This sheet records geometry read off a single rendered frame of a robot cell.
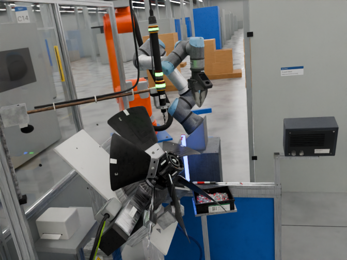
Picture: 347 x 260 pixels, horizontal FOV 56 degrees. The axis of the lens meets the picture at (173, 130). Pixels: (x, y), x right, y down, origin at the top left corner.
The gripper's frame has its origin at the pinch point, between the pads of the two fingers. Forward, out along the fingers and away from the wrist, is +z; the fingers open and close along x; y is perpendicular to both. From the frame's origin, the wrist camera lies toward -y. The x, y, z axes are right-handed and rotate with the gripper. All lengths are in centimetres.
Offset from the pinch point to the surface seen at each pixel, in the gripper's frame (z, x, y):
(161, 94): -12.6, 27.3, -13.7
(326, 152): 27, -57, -35
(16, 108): -16, 88, -13
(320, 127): 12, -51, -35
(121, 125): 1.8, 45.1, -4.6
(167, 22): -22, -387, 950
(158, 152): 14.6, 31.5, -16.2
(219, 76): 146, -469, 735
